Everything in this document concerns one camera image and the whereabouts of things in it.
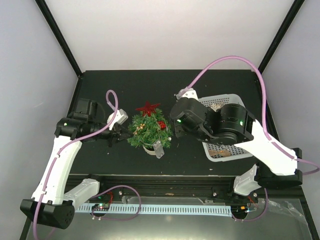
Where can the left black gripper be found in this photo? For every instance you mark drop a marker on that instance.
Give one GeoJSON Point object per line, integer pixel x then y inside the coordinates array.
{"type": "Point", "coordinates": [115, 135]}

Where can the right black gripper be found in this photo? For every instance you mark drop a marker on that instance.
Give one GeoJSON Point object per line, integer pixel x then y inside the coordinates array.
{"type": "Point", "coordinates": [179, 130]}

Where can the red gift box ornament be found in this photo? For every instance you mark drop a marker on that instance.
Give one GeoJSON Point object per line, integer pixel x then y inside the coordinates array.
{"type": "Point", "coordinates": [162, 125]}

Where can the small green christmas tree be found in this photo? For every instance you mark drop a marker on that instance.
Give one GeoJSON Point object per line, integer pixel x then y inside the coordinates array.
{"type": "Point", "coordinates": [153, 140]}

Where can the red star ornament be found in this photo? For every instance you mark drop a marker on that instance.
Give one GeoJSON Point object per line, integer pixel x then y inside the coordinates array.
{"type": "Point", "coordinates": [148, 109]}

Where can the white plastic basket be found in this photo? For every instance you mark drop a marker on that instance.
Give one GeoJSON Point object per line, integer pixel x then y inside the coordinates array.
{"type": "Point", "coordinates": [236, 152]}

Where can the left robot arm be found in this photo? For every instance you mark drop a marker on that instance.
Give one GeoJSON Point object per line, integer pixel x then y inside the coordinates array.
{"type": "Point", "coordinates": [50, 205]}

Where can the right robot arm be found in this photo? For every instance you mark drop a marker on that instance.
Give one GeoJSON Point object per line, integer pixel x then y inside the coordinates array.
{"type": "Point", "coordinates": [233, 124]}

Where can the white snowflake ornament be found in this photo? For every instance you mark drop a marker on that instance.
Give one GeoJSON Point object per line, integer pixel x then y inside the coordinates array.
{"type": "Point", "coordinates": [216, 106]}

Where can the burlap bow ornament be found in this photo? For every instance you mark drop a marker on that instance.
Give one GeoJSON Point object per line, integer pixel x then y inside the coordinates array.
{"type": "Point", "coordinates": [223, 153]}

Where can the left circuit board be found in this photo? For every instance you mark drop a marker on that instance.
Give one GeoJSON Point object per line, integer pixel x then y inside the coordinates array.
{"type": "Point", "coordinates": [100, 207]}

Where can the circuit board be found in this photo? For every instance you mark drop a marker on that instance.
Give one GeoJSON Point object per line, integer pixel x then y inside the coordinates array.
{"type": "Point", "coordinates": [100, 207]}
{"type": "Point", "coordinates": [243, 209]}

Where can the right circuit board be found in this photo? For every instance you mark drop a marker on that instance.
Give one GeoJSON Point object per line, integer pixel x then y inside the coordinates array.
{"type": "Point", "coordinates": [243, 209]}

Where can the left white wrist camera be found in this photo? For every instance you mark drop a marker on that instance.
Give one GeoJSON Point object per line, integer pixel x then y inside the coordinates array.
{"type": "Point", "coordinates": [120, 117]}

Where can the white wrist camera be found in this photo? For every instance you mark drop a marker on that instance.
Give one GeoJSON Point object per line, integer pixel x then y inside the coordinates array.
{"type": "Point", "coordinates": [189, 93]}
{"type": "Point", "coordinates": [120, 117]}

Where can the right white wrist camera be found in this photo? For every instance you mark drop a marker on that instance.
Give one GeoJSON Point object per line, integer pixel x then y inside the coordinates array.
{"type": "Point", "coordinates": [189, 93]}

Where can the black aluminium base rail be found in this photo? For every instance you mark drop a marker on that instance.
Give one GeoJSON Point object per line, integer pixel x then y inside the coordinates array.
{"type": "Point", "coordinates": [217, 189]}

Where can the white slotted cable duct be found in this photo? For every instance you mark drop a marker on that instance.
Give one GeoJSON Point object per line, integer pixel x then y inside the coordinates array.
{"type": "Point", "coordinates": [160, 209]}

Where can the left black frame post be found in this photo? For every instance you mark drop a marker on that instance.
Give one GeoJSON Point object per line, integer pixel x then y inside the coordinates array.
{"type": "Point", "coordinates": [47, 14]}

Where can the black frame post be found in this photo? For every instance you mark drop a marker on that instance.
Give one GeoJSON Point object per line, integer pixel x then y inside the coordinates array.
{"type": "Point", "coordinates": [281, 32]}
{"type": "Point", "coordinates": [47, 14]}

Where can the right black frame post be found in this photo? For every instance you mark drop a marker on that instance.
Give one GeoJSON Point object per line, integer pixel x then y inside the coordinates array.
{"type": "Point", "coordinates": [281, 32]}

